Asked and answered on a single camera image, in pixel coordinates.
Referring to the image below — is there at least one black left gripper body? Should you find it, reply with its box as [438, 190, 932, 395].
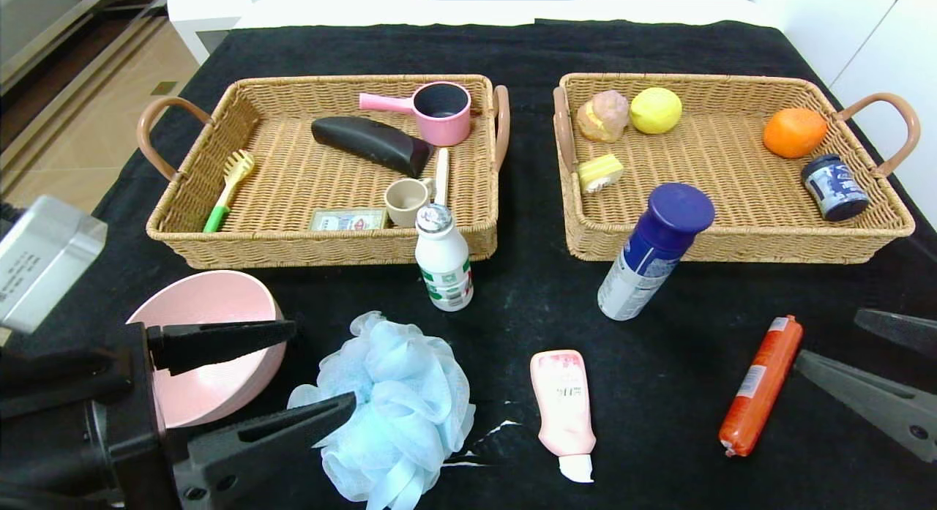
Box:
[0, 321, 182, 510]

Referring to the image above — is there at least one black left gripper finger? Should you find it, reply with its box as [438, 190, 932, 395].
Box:
[146, 318, 298, 377]
[171, 391, 357, 510]

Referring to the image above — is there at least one light blue bath pouf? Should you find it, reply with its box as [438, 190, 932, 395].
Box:
[287, 310, 477, 510]

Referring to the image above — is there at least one blue capped spray can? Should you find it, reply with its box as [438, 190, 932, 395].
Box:
[597, 182, 716, 322]

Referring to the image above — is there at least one orange sausage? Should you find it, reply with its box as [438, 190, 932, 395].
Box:
[718, 315, 805, 458]

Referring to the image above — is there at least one wicker basket with utensils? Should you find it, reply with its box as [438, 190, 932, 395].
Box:
[135, 73, 511, 269]

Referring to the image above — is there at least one wicker basket with food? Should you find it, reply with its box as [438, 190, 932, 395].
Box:
[553, 72, 922, 265]

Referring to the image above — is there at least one pink bowl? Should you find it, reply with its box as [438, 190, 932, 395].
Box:
[126, 270, 288, 429]

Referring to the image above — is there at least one small card box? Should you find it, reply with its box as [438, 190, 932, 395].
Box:
[308, 207, 389, 232]

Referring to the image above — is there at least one small beige cup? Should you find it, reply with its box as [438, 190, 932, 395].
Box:
[384, 177, 434, 228]

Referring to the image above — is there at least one white milk drink bottle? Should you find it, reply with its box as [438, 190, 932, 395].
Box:
[414, 203, 474, 312]

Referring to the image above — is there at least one black glasses case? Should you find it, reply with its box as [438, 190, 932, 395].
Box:
[311, 116, 433, 179]

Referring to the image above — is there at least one short white scrap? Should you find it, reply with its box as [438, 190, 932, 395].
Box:
[472, 419, 522, 449]

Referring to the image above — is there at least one beige stick utensil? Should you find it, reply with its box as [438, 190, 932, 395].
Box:
[434, 147, 450, 207]

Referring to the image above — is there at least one pink toy saucepan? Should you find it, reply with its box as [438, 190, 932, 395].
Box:
[359, 81, 473, 147]

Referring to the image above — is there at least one black table cloth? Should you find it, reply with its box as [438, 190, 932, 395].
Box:
[0, 18, 937, 510]

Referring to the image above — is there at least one pink lotion tube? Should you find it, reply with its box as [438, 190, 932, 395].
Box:
[530, 349, 597, 484]

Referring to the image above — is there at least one grey metal ledge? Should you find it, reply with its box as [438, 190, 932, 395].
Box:
[0, 0, 165, 94]

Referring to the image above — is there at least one yellow cake slice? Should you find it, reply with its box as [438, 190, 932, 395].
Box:
[577, 153, 625, 195]

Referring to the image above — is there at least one pinkish brown bread toy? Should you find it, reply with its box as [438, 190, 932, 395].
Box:
[576, 90, 630, 143]

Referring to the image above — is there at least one yellow lemon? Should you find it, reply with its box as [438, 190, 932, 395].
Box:
[630, 86, 684, 135]

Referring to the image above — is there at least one orange fruit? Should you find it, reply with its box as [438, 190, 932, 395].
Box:
[762, 107, 829, 160]

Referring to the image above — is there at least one dark blue jar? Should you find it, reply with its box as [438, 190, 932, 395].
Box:
[800, 154, 871, 222]

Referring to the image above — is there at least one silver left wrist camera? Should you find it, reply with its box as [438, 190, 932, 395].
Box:
[0, 195, 108, 334]

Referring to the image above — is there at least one yellow fork with green handle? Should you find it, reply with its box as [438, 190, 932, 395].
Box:
[202, 149, 256, 233]

